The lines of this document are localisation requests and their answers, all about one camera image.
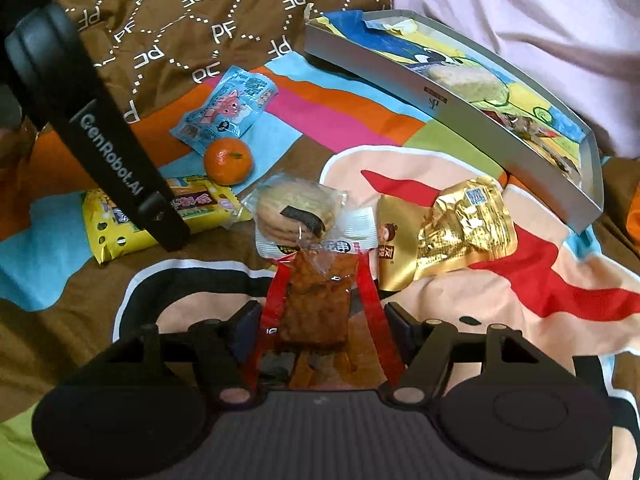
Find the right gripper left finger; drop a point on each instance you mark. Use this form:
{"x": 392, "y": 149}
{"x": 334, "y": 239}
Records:
{"x": 220, "y": 350}

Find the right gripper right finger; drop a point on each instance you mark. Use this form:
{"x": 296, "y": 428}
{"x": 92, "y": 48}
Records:
{"x": 425, "y": 349}

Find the red spicy snack packet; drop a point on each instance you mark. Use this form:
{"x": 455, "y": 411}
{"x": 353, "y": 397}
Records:
{"x": 323, "y": 327}

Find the gold foil snack packet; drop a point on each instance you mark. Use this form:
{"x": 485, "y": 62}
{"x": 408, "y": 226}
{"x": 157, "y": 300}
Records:
{"x": 467, "y": 223}

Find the yellow biscuit packet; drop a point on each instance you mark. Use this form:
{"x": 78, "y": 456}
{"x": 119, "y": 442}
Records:
{"x": 200, "y": 205}

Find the round cracker clear packet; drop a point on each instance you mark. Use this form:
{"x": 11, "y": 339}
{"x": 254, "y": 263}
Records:
{"x": 291, "y": 213}

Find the orange mandarin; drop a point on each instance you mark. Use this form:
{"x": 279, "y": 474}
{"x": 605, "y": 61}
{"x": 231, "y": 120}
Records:
{"x": 228, "y": 161}

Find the light blue sausage packet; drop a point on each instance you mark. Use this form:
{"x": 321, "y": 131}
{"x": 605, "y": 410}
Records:
{"x": 230, "y": 110}

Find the brown snack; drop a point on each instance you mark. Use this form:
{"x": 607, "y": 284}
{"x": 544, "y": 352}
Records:
{"x": 525, "y": 127}

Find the brown PF patterned pillow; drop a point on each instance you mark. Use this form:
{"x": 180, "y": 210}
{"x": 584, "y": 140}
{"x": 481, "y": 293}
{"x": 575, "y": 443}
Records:
{"x": 151, "y": 53}

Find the grey tray with drawing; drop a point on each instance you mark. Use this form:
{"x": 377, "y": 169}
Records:
{"x": 393, "y": 49}

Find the pink hanging cloth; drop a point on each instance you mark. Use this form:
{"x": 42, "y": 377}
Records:
{"x": 586, "y": 52}

